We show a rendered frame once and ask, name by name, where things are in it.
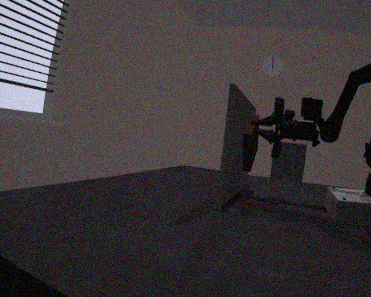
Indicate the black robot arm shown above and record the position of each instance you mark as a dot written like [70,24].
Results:
[330,130]

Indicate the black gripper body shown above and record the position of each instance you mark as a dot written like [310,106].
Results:
[288,129]

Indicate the grey wall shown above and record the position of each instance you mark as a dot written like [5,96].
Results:
[232,177]

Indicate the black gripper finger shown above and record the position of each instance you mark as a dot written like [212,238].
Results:
[266,134]
[266,121]

